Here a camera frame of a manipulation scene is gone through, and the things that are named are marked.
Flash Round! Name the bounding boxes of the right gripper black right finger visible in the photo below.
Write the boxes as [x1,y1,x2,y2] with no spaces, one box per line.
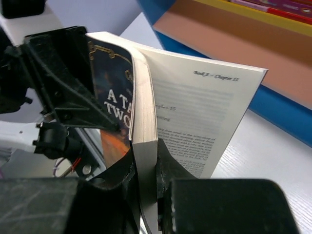
[156,139,196,234]

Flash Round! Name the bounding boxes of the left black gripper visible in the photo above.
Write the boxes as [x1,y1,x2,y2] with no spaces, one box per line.
[0,26,119,159]

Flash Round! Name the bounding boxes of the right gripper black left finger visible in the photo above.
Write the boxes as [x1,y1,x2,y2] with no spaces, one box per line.
[80,150,140,234]

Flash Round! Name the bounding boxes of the dark brown book underneath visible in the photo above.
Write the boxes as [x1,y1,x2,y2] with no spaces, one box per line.
[86,32,267,234]

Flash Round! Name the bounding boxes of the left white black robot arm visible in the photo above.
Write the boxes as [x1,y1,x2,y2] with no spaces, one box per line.
[0,26,120,159]

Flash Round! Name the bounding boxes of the red spine book in stack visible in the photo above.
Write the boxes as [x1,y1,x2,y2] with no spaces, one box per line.
[229,0,312,25]

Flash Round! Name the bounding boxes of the blue yellow wooden bookshelf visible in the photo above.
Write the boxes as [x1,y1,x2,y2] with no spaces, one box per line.
[139,0,312,145]

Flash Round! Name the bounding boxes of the aluminium rail frame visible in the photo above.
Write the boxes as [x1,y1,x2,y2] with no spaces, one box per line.
[48,128,108,181]

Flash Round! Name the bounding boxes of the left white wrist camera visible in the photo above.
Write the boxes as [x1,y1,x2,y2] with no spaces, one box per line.
[0,4,63,46]

